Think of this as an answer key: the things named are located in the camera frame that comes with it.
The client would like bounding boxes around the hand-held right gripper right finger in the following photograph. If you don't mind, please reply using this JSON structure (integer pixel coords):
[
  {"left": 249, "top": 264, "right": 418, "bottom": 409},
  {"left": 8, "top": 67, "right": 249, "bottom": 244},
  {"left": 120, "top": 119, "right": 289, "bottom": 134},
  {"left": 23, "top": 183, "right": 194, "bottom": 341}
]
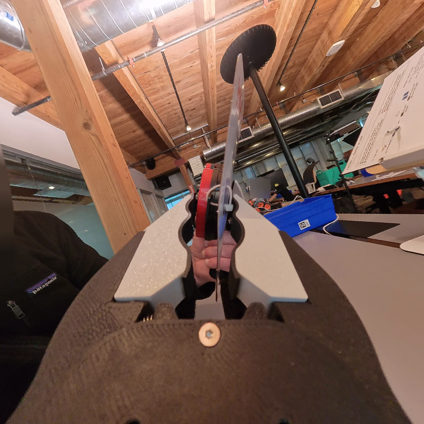
[{"left": 230, "top": 193, "right": 309, "bottom": 307}]

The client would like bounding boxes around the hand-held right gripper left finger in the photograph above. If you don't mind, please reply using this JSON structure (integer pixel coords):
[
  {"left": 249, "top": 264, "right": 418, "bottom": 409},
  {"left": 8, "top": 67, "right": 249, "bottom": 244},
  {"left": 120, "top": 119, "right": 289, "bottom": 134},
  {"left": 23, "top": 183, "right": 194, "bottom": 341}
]
[{"left": 114, "top": 193, "right": 197, "bottom": 307}]

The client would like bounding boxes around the red black packaged tool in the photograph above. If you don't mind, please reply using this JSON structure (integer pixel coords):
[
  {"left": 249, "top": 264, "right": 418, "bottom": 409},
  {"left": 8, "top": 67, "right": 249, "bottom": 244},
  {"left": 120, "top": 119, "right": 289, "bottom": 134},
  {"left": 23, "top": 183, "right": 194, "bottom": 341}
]
[{"left": 195, "top": 53, "right": 246, "bottom": 303}]

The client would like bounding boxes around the person's left hand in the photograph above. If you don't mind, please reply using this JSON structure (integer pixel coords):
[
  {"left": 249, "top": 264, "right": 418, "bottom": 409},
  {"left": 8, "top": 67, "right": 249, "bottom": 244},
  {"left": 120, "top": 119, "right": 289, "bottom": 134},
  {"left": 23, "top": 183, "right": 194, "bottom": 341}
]
[{"left": 192, "top": 232, "right": 237, "bottom": 287}]

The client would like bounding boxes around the blue plastic bin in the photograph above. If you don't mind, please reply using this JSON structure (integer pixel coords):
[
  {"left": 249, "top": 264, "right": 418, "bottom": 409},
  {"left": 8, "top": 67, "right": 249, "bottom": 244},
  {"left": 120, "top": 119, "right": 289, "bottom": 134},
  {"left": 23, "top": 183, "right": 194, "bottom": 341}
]
[{"left": 265, "top": 194, "right": 333, "bottom": 237}]

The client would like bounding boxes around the orange wheeled toy robot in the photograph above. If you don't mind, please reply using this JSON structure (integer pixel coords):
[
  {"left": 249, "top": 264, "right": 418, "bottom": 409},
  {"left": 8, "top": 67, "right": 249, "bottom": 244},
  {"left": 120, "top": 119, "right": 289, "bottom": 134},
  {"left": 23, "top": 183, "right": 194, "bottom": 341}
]
[{"left": 248, "top": 197, "right": 273, "bottom": 212}]

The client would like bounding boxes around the black desk mat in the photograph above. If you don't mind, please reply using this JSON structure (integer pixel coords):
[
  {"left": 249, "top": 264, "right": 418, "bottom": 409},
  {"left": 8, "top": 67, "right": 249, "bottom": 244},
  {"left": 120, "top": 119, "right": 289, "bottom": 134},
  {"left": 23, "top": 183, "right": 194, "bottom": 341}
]
[{"left": 315, "top": 220, "right": 401, "bottom": 239}]

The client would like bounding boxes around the green crate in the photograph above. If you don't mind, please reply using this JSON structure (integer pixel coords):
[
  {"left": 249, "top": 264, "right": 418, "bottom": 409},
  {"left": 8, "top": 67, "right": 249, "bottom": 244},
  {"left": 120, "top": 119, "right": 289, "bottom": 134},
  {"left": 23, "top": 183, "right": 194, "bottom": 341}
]
[{"left": 315, "top": 169, "right": 342, "bottom": 187}]

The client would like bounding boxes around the person's black jacket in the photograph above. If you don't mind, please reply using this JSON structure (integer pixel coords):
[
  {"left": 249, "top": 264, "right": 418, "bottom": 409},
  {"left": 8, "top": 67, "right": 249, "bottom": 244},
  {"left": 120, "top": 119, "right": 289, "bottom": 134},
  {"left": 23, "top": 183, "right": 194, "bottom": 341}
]
[{"left": 0, "top": 210, "right": 110, "bottom": 421}]

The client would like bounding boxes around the white document stand base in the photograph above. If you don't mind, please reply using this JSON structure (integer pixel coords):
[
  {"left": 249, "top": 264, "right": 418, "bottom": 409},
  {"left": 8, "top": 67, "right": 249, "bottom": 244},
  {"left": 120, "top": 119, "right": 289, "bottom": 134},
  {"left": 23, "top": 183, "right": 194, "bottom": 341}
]
[{"left": 400, "top": 232, "right": 424, "bottom": 256}]

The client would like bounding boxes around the white instruction sheet board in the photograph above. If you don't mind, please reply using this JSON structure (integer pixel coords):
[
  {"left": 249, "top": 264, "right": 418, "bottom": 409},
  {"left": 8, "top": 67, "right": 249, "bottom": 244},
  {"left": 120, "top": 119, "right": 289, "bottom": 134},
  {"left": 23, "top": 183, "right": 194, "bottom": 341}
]
[{"left": 341, "top": 46, "right": 424, "bottom": 176}]

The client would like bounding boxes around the grey sprinkler pipe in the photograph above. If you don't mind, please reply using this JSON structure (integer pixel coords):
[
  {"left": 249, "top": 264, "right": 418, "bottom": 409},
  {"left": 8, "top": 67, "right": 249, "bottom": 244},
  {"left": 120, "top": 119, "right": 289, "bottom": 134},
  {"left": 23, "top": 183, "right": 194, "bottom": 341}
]
[{"left": 11, "top": 0, "right": 275, "bottom": 116}]

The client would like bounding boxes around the white cable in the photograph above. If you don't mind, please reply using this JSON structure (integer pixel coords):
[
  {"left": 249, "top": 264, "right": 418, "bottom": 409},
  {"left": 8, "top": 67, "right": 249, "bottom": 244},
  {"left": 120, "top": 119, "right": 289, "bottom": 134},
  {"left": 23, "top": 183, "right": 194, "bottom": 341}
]
[{"left": 322, "top": 213, "right": 340, "bottom": 235}]

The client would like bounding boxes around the slanted wooden post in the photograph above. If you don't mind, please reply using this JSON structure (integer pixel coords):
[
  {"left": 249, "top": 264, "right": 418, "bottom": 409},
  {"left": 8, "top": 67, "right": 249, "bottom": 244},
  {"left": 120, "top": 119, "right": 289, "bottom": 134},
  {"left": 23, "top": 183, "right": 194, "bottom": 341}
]
[{"left": 176, "top": 159, "right": 197, "bottom": 190}]

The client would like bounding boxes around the thick wooden post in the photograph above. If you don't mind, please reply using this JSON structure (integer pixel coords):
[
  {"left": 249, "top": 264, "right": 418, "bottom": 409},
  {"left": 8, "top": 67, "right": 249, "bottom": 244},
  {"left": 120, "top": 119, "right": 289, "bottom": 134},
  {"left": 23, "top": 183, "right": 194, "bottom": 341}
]
[{"left": 11, "top": 0, "right": 151, "bottom": 254}]

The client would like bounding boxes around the silver ventilation duct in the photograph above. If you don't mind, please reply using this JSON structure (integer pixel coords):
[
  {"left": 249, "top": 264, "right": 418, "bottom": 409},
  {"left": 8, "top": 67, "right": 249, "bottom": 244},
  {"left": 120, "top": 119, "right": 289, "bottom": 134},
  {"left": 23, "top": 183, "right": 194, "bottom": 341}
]
[
  {"left": 202, "top": 84, "right": 385, "bottom": 161},
  {"left": 0, "top": 0, "right": 196, "bottom": 53}
]

